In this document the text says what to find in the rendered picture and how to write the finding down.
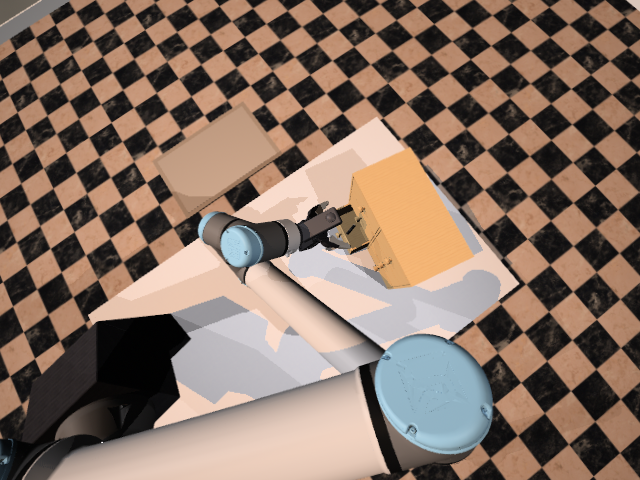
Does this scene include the light wooden chest of drawers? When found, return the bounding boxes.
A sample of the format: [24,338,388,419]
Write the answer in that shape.
[348,148,474,289]

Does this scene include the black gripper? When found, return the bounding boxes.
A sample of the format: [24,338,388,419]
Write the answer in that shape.
[295,201,352,252]

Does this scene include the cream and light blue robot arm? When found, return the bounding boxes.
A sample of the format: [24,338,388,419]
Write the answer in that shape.
[0,211,493,480]

